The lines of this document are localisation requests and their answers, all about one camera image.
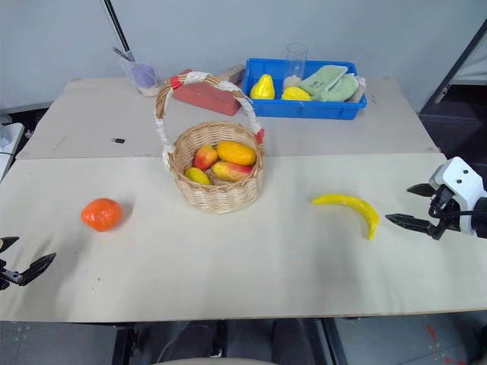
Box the black table leg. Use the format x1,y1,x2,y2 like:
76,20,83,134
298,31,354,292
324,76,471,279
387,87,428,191
320,316,350,365
113,322,138,365

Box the black stand frame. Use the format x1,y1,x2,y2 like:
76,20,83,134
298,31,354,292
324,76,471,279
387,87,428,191
423,17,487,112

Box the small yellow lemon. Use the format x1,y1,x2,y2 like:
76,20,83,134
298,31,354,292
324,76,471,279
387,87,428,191
183,167,212,186

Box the wicker basket with handle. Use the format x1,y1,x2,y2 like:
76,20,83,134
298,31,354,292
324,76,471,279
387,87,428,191
153,71,266,215

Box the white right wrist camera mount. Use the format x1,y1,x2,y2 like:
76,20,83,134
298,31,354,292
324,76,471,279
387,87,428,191
428,156,487,209

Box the yellow pear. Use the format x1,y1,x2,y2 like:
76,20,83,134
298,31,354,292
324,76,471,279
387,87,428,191
249,74,276,101

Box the orange tangerine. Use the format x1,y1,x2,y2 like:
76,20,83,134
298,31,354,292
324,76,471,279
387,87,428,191
80,197,124,233

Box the yellow banana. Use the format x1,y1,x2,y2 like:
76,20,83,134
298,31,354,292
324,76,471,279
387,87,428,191
311,193,380,241

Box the yellow orange mango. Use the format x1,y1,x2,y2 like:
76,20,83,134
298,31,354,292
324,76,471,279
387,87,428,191
216,140,257,167

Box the blue plastic bin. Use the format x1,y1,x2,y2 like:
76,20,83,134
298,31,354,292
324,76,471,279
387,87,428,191
243,57,369,121

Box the clear plastic container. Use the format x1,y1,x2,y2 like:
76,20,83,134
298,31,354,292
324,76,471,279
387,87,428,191
119,56,164,97

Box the black pole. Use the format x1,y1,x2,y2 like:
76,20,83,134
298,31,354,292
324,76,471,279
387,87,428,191
102,0,135,62

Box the brown block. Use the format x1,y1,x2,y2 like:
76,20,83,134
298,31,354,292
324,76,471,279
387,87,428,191
218,64,247,86

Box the dark rounded shape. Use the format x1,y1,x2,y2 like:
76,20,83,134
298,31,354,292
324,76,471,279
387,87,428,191
154,320,230,363

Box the purple item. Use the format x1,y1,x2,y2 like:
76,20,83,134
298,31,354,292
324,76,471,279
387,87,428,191
131,63,156,88

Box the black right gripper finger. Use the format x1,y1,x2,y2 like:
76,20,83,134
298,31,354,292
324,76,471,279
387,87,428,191
406,182,435,198
384,213,447,241

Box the beige sponge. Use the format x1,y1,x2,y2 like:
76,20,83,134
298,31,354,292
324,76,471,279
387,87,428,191
353,75,368,104

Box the red yellow mango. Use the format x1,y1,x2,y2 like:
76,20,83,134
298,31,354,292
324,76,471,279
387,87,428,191
211,160,254,183

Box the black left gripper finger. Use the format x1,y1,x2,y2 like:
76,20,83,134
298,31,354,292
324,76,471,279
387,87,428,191
0,236,21,253
16,252,58,287

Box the green cloth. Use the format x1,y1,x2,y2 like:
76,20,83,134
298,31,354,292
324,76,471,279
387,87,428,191
297,65,361,103

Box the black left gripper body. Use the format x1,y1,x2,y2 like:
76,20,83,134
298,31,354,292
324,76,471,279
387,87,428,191
0,258,22,292

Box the red brick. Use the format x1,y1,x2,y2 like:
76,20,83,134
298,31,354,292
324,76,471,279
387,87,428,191
171,68,243,116

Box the clear glass cup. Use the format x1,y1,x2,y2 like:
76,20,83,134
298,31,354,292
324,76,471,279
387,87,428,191
285,43,308,78

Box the red yellow peach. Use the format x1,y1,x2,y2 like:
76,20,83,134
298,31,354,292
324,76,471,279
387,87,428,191
192,144,219,171

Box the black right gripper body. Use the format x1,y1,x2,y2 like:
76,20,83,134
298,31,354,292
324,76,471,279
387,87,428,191
428,184,476,230

